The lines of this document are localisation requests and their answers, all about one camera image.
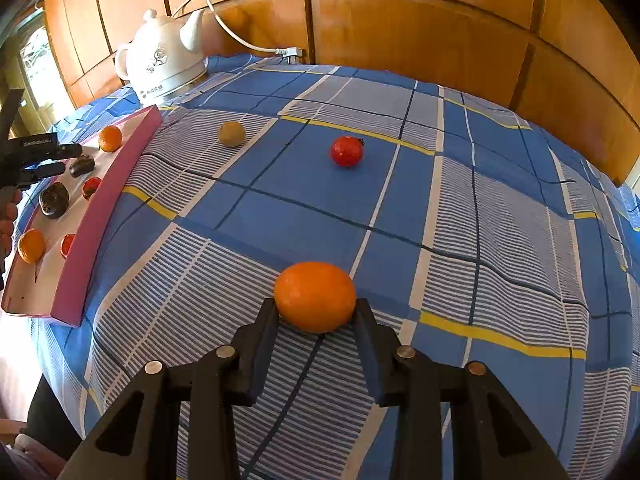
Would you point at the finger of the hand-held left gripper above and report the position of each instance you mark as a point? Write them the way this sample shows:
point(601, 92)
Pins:
point(69, 150)
point(45, 171)

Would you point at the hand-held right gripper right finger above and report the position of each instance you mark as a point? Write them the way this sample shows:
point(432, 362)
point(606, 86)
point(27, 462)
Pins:
point(367, 360)

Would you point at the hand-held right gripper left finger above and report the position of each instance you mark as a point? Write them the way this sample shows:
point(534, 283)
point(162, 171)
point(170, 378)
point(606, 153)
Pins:
point(262, 355)

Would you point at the dark brown mushroom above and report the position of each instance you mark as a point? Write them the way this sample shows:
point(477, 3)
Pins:
point(81, 165)

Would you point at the orange with green stem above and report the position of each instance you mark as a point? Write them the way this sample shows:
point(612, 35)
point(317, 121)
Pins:
point(31, 246)

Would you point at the red tomato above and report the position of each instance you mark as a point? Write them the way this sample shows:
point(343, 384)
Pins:
point(91, 188)
point(68, 246)
point(346, 151)

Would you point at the white tray with pink rim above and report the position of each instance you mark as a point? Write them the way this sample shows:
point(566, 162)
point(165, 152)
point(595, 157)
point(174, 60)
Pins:
point(30, 291)

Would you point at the person's left hand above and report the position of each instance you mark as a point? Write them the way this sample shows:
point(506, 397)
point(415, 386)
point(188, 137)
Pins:
point(7, 208)

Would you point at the dark brown wrinkled fruit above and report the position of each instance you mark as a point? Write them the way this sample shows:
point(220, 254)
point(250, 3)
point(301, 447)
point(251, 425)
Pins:
point(54, 200)

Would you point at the white ceramic electric kettle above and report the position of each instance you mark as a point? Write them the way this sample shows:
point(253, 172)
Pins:
point(160, 60)

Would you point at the blue plaid cloth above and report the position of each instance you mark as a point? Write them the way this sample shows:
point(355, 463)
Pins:
point(400, 220)

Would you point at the tan round fruit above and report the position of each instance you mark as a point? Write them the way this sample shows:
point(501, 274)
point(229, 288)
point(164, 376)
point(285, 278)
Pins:
point(231, 134)

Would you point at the dark cloth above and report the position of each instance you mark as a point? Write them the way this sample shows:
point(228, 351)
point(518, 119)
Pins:
point(52, 420)

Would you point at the white power plug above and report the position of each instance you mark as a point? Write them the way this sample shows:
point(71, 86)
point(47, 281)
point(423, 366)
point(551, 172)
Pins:
point(290, 52)

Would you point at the wooden wardrobe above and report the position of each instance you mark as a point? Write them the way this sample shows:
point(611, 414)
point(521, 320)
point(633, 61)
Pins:
point(425, 10)

